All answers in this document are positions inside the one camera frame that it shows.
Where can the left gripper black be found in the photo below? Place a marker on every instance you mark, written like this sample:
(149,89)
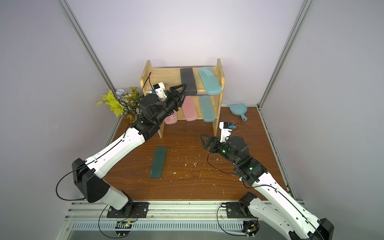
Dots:
(173,98)

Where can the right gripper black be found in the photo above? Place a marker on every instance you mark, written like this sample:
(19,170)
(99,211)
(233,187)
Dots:
(213,143)

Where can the black pencil case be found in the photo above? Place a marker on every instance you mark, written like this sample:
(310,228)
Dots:
(188,78)

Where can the light teal large pencil case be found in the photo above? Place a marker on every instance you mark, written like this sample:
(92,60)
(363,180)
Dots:
(210,81)

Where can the dark green pencil case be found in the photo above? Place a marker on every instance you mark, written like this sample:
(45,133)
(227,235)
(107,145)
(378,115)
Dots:
(158,162)

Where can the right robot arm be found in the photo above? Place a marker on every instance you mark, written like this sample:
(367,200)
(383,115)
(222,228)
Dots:
(284,214)

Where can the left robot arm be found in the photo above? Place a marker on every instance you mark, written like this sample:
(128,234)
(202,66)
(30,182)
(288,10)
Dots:
(88,174)

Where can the pink pencil case middle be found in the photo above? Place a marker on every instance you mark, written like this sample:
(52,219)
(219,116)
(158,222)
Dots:
(189,109)

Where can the pink pencil case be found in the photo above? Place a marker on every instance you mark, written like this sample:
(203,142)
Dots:
(189,109)
(172,119)

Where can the teal pencil case lower shelf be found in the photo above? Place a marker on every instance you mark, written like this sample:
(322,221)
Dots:
(207,109)

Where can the pink pencil case left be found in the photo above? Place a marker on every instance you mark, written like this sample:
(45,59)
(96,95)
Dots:
(172,119)

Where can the teal dustpan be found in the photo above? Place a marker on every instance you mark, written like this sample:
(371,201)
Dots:
(239,110)

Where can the potted plant in glass vase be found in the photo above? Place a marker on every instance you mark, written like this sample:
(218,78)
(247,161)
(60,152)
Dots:
(123,104)

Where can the right circuit board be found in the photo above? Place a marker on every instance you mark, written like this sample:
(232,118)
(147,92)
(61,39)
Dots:
(251,228)

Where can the circuit board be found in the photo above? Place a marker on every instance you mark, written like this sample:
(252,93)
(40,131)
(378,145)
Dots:
(251,228)
(123,228)

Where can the left circuit board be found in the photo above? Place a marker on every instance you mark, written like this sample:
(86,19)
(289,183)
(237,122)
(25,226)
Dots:
(123,228)

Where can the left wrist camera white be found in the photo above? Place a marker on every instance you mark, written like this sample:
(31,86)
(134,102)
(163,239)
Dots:
(159,90)

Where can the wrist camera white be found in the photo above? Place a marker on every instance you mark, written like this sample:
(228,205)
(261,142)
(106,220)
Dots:
(159,90)
(226,130)

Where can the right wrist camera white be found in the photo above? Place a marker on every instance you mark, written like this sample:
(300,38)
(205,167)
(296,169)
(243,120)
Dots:
(226,130)

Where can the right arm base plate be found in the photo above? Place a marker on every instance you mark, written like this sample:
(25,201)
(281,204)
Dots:
(235,210)

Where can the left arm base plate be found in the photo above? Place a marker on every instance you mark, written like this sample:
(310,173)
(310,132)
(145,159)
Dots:
(130,210)

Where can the aluminium mounting rail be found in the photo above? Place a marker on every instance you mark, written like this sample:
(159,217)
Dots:
(166,220)

